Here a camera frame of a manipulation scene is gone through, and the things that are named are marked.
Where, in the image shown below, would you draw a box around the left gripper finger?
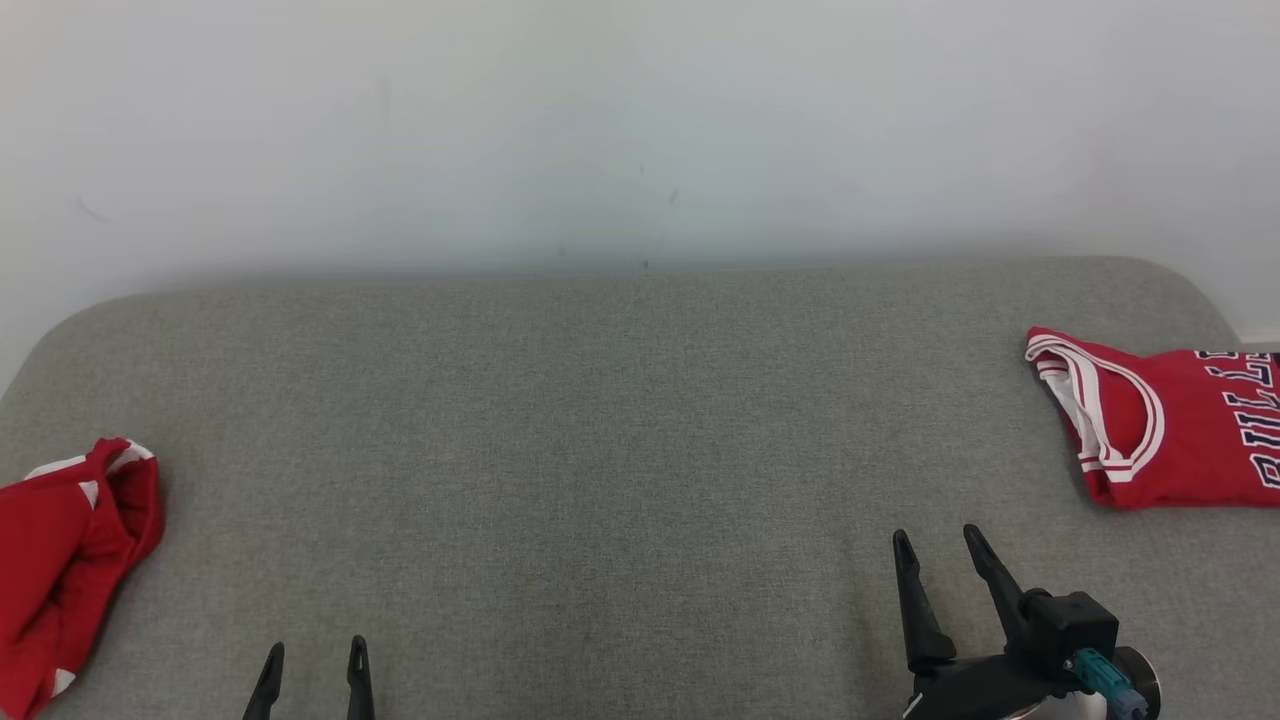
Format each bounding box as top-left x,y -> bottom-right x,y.
242,642 -> 287,720
346,635 -> 376,720

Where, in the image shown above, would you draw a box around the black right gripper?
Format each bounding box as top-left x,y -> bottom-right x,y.
892,523 -> 1087,720

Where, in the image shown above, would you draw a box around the red shorts with white trim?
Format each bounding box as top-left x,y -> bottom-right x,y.
0,437 -> 166,720

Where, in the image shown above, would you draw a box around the red jersey with white sleeves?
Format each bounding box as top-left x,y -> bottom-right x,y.
1024,326 -> 1280,511

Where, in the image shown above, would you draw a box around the grey fabric sofa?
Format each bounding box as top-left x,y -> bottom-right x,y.
0,255 -> 1280,720

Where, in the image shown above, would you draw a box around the right camera cable teal plug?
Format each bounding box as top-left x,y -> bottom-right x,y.
1068,648 -> 1151,720

